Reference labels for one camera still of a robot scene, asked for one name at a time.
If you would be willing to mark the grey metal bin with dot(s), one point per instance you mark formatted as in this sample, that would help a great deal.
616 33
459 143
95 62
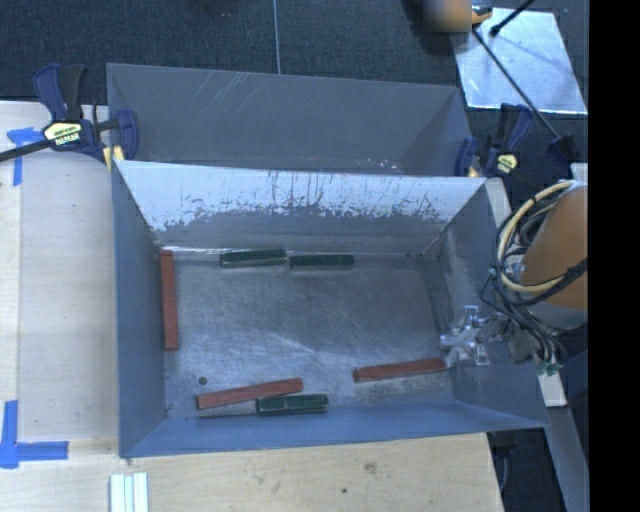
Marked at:
300 310

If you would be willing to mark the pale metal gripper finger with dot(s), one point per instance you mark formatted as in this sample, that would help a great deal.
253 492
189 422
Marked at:
481 356
462 336

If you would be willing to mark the dark green flat block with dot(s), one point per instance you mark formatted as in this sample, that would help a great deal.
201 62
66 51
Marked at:
253 258
292 404
321 262

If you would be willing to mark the red-brown flat block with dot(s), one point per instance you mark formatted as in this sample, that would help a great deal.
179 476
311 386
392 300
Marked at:
400 370
169 300
250 393

